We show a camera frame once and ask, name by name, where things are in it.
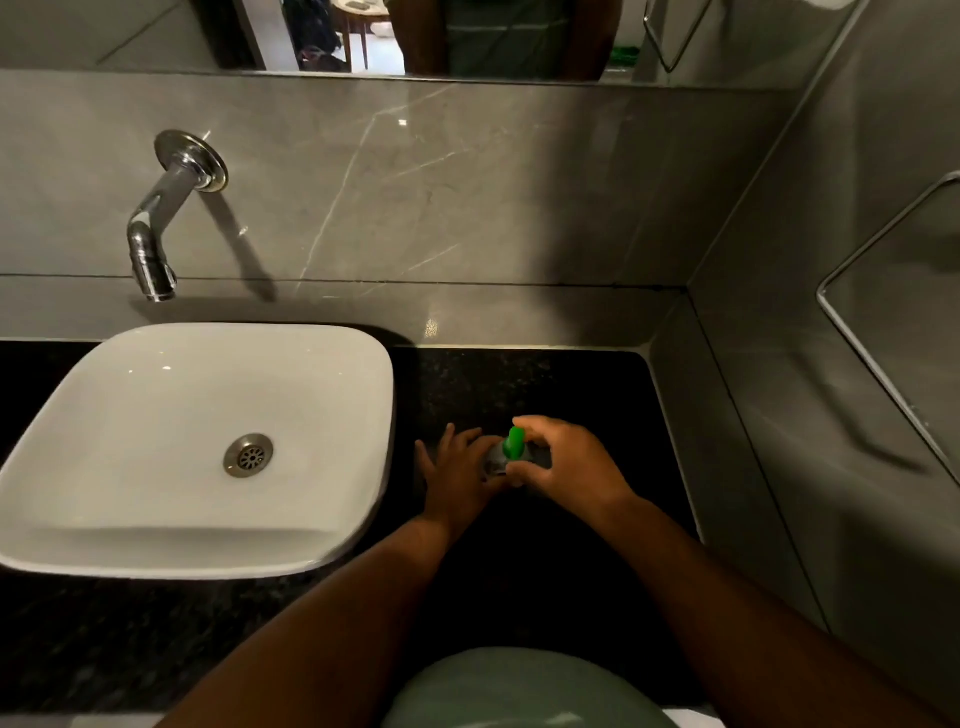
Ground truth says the person's right hand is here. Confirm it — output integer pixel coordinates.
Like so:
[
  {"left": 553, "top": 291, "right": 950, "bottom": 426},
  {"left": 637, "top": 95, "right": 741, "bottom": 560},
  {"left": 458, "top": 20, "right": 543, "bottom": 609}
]
[{"left": 505, "top": 415, "right": 640, "bottom": 529}]

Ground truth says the green pump soap bottle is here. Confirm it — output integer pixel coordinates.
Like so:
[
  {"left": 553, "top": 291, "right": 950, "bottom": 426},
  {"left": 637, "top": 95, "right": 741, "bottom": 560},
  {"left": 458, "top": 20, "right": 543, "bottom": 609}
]
[{"left": 483, "top": 425, "right": 553, "bottom": 479}]

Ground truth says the metal towel rail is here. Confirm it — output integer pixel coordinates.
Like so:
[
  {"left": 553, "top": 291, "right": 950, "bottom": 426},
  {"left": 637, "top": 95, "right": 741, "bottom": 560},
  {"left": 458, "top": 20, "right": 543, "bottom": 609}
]
[{"left": 815, "top": 170, "right": 960, "bottom": 489}]

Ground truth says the pale green shirt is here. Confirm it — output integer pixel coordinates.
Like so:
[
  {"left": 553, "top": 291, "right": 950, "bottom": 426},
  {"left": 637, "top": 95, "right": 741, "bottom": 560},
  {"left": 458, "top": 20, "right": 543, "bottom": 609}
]
[{"left": 380, "top": 647, "right": 681, "bottom": 728}]

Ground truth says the person's left forearm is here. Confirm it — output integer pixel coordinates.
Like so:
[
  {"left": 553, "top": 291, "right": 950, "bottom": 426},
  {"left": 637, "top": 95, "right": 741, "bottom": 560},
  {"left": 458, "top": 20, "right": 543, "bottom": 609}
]
[{"left": 156, "top": 516, "right": 456, "bottom": 728}]

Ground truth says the white ceramic sink basin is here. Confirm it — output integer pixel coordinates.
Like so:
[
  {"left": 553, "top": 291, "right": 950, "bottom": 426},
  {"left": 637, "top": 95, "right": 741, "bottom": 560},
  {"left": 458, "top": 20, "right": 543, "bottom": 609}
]
[{"left": 0, "top": 322, "right": 396, "bottom": 582}]

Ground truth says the person's right forearm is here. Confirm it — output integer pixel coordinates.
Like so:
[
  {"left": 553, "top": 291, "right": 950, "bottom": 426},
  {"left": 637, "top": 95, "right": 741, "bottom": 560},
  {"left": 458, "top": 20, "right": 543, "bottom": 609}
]
[{"left": 598, "top": 493, "right": 955, "bottom": 728}]

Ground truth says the person's left hand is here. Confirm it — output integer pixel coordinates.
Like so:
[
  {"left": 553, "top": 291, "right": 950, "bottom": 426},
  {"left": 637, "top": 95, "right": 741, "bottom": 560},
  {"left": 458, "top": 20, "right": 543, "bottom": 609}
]
[{"left": 414, "top": 423, "right": 513, "bottom": 543}]

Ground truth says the round metal sink drain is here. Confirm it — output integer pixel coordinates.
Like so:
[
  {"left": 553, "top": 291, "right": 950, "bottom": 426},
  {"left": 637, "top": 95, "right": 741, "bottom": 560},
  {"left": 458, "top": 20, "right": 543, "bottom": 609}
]
[{"left": 222, "top": 433, "right": 275, "bottom": 479}]

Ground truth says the chrome wall faucet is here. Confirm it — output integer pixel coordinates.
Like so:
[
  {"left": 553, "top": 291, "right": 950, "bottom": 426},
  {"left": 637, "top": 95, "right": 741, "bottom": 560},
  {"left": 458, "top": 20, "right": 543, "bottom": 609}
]
[{"left": 126, "top": 129, "right": 230, "bottom": 304}]

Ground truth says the wall mirror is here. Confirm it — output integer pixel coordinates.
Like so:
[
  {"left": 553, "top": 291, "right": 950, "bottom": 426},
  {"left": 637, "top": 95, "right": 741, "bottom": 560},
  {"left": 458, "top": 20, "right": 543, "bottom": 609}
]
[{"left": 0, "top": 0, "right": 862, "bottom": 93}]

